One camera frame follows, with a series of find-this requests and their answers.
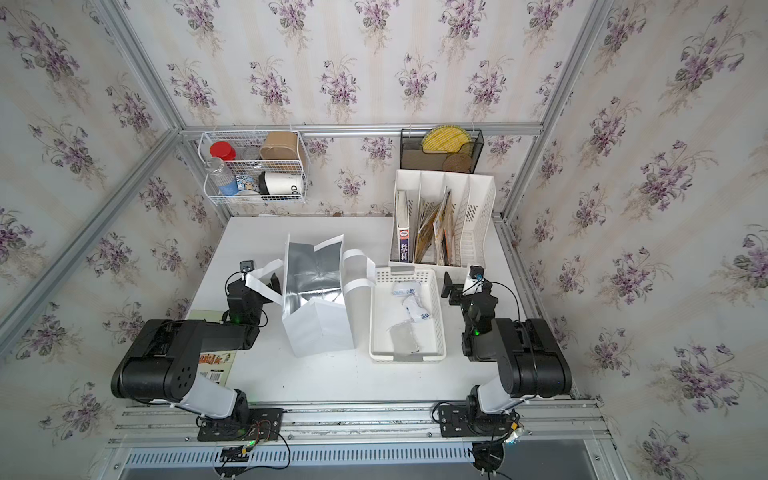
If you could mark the green illustrated children's book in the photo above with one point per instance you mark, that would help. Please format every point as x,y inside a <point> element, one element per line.
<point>216,365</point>

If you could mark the black mesh wall holder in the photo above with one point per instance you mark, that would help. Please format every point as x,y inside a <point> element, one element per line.
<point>413,158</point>

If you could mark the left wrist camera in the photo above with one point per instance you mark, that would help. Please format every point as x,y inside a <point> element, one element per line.
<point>246,266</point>

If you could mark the white black paper cup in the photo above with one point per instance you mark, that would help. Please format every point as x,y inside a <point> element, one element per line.
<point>280,184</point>

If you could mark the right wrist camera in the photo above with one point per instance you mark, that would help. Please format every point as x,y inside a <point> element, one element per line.
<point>474,280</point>

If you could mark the yellow brown magazines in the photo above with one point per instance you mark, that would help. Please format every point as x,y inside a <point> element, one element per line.
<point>436,230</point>

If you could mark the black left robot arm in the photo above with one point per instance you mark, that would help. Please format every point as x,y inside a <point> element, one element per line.
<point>161,365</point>

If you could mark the white plastic file organizer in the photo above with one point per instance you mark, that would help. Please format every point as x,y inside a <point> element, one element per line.
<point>473,199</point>

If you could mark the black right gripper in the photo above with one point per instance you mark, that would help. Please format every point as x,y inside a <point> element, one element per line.
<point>461,293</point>

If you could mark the clear plastic water bottle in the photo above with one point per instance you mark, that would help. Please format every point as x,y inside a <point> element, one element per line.
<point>222,177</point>

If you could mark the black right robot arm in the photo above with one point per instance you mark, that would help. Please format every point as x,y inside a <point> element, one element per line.
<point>528,358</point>

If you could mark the white perforated plastic basket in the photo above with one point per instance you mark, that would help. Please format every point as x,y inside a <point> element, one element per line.
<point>388,310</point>

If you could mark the white wire wall basket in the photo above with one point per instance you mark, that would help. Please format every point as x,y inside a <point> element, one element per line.
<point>249,165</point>

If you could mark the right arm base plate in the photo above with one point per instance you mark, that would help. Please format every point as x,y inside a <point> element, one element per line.
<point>465,421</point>

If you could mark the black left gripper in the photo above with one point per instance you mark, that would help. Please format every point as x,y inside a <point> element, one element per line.
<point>253,288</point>

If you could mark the white insulated delivery bag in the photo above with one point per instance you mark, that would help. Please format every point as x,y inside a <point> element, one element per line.
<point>310,284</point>

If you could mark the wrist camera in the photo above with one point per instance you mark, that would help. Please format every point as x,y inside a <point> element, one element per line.
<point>246,266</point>
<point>474,280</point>

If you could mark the red lidded jar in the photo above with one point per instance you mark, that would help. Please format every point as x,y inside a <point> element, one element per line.
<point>223,150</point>

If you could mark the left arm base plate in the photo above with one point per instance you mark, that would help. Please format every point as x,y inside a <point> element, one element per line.
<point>261,424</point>

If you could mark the ice pack with blue print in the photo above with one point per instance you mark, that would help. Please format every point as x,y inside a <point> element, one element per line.
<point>409,294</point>

